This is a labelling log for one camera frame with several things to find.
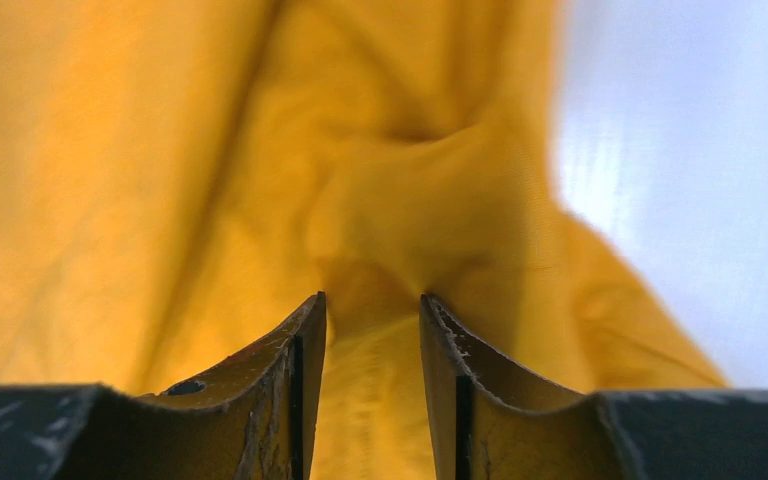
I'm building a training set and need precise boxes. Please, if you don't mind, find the yellow t-shirt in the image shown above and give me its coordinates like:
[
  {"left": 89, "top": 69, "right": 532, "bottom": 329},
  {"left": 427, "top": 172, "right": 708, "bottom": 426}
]
[{"left": 0, "top": 1, "right": 726, "bottom": 479}]

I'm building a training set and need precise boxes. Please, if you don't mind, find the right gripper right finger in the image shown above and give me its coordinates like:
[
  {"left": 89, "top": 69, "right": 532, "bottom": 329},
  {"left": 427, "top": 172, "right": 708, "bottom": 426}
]
[{"left": 419, "top": 295, "right": 768, "bottom": 479}]

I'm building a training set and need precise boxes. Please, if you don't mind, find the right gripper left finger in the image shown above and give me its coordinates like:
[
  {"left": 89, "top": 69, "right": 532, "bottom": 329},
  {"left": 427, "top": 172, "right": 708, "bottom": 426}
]
[{"left": 0, "top": 293, "right": 326, "bottom": 479}]

